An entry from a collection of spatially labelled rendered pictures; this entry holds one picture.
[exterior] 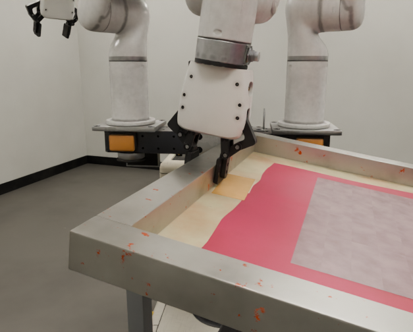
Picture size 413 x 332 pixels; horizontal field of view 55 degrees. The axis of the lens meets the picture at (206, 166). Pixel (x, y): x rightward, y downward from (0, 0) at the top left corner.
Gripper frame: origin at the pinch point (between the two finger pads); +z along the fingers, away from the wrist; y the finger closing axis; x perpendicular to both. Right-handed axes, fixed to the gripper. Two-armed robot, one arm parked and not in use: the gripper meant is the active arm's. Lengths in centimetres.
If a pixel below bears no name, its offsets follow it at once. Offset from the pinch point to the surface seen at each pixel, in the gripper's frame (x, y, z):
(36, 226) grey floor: -181, 195, 144
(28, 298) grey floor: -97, 124, 133
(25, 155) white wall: -273, 295, 126
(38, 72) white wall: -306, 308, 38
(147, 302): -11.7, 12.5, 37.0
